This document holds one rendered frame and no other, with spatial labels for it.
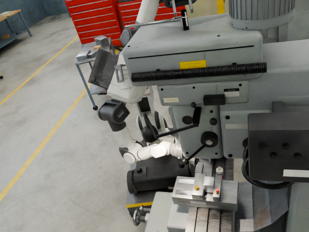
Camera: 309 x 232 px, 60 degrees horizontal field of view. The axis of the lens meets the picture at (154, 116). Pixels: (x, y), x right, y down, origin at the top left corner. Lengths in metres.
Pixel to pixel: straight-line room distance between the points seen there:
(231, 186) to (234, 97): 0.69
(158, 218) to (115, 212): 1.11
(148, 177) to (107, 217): 0.82
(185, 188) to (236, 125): 0.63
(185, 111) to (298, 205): 0.58
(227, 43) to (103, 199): 2.43
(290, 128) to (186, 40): 0.42
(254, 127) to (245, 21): 0.34
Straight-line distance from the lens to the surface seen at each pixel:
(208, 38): 0.91
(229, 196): 1.53
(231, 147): 1.16
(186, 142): 1.20
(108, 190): 3.09
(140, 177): 2.24
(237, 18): 0.94
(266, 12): 0.90
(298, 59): 1.02
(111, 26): 6.41
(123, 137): 1.57
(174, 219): 1.66
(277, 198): 1.51
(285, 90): 1.01
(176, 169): 2.20
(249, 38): 0.89
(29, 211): 3.41
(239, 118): 1.06
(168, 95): 1.03
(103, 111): 1.55
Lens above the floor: 2.22
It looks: 35 degrees down
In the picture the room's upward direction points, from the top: 15 degrees counter-clockwise
